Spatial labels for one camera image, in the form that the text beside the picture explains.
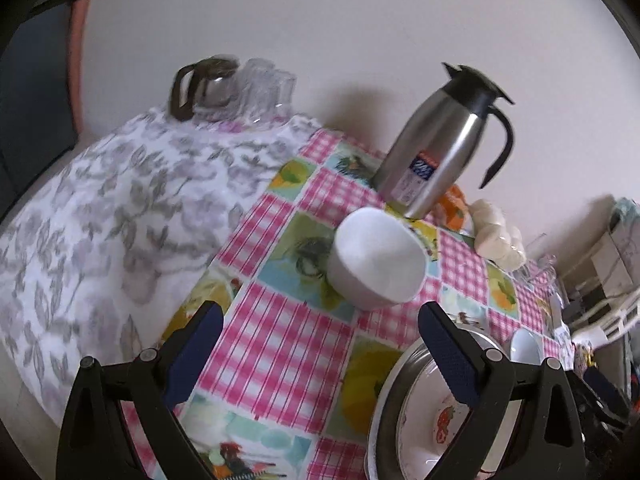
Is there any small white box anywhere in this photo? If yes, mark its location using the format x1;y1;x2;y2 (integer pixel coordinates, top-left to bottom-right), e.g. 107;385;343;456
549;292;566;331

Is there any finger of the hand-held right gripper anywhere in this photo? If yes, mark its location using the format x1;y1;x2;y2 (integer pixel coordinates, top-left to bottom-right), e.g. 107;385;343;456
567;366;632;431

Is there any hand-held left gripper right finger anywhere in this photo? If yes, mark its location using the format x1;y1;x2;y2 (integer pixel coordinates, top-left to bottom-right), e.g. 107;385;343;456
417;301;587;480

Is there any stainless steel thermos jug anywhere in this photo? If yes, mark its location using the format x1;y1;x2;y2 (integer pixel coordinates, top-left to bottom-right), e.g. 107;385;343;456
372;62;516;220

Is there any glass coffee pot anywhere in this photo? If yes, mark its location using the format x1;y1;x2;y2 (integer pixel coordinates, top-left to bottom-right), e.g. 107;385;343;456
169;56;241;122

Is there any white tray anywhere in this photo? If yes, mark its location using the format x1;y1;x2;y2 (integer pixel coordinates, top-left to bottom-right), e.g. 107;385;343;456
190;105;296;134

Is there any pink chair back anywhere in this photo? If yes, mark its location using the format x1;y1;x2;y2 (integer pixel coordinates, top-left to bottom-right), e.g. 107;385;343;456
69;0;89;133

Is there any clear glass mug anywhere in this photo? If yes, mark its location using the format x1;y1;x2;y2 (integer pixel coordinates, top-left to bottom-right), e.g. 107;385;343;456
515;232;558;286

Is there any dark blue panel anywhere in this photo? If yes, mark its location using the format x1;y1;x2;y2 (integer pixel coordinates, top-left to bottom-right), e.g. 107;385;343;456
0;5;81;211

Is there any bag of white buns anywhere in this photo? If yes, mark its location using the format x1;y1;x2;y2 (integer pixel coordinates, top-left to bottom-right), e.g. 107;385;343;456
467;199;526;270

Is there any orange packet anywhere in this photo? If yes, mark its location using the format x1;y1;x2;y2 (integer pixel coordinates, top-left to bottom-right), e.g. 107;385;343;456
432;185;468;233

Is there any colourful snack packet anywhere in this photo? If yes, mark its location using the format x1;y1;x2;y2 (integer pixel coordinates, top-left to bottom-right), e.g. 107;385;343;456
572;345;596;376

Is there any white bowl with red decoration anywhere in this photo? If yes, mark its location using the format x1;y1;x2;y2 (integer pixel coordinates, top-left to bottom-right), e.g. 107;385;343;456
397;360;506;480

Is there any small white bowl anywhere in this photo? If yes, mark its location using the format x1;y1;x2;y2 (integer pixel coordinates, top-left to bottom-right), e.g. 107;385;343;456
509;327;543;366

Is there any plain white bowl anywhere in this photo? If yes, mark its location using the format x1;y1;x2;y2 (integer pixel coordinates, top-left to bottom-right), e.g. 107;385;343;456
326;207;427;311

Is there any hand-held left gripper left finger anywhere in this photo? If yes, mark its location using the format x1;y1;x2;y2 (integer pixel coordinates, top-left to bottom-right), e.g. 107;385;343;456
56;300;225;480

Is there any pink checkered tablecloth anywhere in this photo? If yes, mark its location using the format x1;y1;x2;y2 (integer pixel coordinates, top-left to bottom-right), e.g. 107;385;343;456
117;127;576;480

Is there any grey floral white cloth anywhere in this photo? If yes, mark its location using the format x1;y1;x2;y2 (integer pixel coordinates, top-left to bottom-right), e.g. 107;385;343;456
0;110;323;423

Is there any clear drinking glass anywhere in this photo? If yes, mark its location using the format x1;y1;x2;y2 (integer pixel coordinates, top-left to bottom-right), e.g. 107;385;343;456
240;58;274;91
269;67;297;112
227;72;267;122

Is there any white plastic chair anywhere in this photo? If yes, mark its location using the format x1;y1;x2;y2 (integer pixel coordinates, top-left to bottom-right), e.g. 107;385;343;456
570;290;640;346

